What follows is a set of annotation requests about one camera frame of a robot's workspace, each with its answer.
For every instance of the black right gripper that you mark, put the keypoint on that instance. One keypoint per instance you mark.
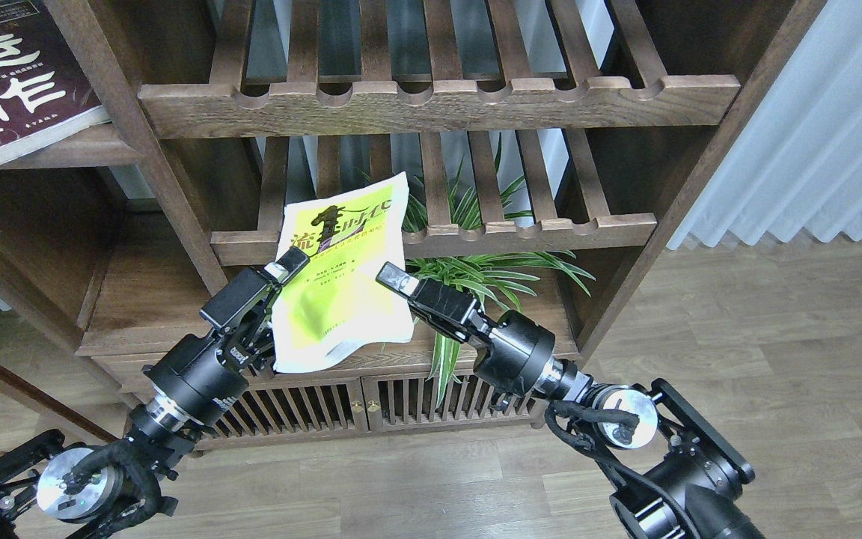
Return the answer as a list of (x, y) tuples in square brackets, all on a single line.
[(513, 352)]

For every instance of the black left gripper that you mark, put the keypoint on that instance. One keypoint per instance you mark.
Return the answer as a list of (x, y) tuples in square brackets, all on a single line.
[(201, 377)]

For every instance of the yellow green book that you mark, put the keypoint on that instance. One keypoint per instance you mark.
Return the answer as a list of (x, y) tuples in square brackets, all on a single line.
[(335, 305)]

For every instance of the dark red book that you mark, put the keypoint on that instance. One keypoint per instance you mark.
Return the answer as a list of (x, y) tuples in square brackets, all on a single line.
[(44, 95)]

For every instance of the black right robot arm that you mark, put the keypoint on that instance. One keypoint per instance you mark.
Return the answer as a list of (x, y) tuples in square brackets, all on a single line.
[(673, 474)]

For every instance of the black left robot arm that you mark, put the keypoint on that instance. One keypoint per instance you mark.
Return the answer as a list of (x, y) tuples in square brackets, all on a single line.
[(107, 488)]

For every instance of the green spider plant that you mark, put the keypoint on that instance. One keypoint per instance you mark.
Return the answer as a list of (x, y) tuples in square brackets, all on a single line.
[(501, 278)]

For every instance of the white curtain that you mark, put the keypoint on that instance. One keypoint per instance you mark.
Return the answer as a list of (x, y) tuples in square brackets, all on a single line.
[(797, 166)]

